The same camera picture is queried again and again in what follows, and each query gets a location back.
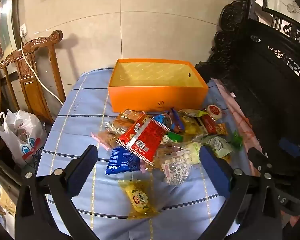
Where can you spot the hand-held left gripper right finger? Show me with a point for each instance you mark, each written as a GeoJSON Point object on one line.
{"type": "Point", "coordinates": [215, 175]}

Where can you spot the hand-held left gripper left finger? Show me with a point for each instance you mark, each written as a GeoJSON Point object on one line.
{"type": "Point", "coordinates": [81, 172]}

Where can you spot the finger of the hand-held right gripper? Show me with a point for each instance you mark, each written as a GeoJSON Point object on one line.
{"type": "Point", "coordinates": [290, 147]}
{"type": "Point", "coordinates": [258, 161]}

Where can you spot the round white red pastry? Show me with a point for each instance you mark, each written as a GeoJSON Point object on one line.
{"type": "Point", "coordinates": [214, 111]}

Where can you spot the orange cardboard box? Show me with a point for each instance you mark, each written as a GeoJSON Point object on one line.
{"type": "Point", "coordinates": [155, 85]}

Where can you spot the green candy wrapper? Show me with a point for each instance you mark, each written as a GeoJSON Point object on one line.
{"type": "Point", "coordinates": [236, 140]}

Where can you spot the clear bag of white candies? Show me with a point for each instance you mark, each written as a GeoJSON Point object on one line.
{"type": "Point", "coordinates": [178, 163]}

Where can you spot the pink snack packet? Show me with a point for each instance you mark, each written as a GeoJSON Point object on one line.
{"type": "Point", "coordinates": [106, 138]}

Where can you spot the small orange snack packet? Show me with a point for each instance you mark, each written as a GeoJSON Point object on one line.
{"type": "Point", "coordinates": [221, 129]}

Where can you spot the red-brown snack packet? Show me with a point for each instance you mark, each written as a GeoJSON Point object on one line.
{"type": "Point", "coordinates": [207, 124]}

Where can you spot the small green snack packet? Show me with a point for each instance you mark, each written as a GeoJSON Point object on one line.
{"type": "Point", "coordinates": [175, 137]}

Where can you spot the yellow flower-print snack packet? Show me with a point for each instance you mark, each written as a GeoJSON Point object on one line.
{"type": "Point", "coordinates": [139, 198]}

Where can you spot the brown purple snack packet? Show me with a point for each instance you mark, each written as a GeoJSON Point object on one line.
{"type": "Point", "coordinates": [177, 122]}

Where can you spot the white plastic bag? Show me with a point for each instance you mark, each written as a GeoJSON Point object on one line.
{"type": "Point", "coordinates": [22, 137]}

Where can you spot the red checkered snack packet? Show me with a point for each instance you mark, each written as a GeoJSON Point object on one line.
{"type": "Point", "coordinates": [143, 138]}

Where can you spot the dark carved wooden furniture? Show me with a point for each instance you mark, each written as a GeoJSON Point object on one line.
{"type": "Point", "coordinates": [265, 80]}

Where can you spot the round blue snack packet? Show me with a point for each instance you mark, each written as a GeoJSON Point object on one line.
{"type": "Point", "coordinates": [165, 120]}

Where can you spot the carved brown wooden chair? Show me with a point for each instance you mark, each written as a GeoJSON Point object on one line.
{"type": "Point", "coordinates": [30, 80]}

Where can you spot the white wall outlet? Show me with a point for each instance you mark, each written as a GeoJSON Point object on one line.
{"type": "Point", "coordinates": [23, 30]}

